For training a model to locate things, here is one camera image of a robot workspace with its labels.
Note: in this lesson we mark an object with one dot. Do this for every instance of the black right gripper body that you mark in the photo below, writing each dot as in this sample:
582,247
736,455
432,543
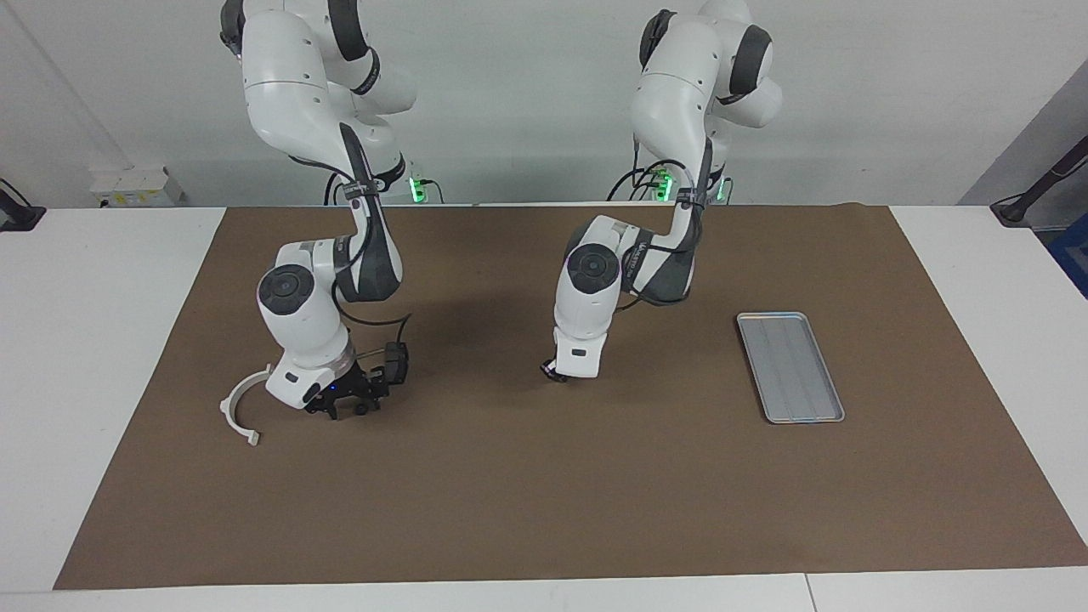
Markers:
353,387

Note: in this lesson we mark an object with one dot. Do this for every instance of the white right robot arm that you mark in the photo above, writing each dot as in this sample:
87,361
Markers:
297,323

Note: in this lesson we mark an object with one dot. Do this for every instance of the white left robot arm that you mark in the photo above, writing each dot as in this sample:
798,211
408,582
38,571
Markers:
586,297

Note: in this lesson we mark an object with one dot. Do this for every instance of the silver metal tray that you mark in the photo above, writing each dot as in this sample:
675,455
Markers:
790,365

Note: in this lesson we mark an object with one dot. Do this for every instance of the rectangular dark brake pad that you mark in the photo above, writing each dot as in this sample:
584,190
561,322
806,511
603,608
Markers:
398,361

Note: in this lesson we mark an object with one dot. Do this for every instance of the brown table mat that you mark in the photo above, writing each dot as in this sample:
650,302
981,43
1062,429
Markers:
552,493

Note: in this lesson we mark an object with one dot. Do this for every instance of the black table clamp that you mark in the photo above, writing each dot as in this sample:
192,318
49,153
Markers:
17,217

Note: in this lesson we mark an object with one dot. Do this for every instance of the black angled stand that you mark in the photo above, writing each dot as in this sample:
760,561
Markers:
1020,208

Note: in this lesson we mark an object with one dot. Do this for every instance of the blue crate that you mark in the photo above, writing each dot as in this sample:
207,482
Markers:
1073,255

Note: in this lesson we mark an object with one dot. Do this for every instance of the white wall socket box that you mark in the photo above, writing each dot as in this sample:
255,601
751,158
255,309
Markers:
127,183

